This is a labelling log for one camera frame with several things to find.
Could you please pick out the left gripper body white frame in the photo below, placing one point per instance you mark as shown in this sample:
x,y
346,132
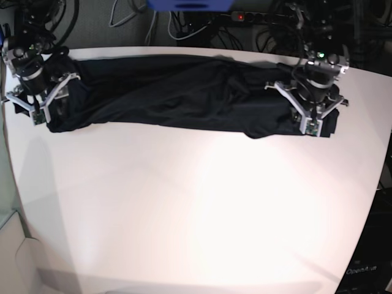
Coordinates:
x,y
314,98

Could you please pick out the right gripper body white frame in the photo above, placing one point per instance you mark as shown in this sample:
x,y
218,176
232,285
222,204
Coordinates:
x,y
34,97

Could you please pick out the dark navy long-sleeve shirt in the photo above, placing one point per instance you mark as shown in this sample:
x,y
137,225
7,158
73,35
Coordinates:
x,y
184,91

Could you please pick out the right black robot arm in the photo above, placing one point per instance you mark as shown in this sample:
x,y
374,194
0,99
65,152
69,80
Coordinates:
x,y
37,58

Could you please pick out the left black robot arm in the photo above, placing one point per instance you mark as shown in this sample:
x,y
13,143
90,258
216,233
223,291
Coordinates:
x,y
307,28

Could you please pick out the black power strip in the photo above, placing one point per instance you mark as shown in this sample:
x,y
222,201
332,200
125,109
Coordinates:
x,y
261,18

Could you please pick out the black OpenArm equipment case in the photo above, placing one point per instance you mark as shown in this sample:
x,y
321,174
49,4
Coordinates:
x,y
369,270

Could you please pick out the blue plastic box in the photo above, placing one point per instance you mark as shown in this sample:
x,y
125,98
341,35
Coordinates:
x,y
190,5

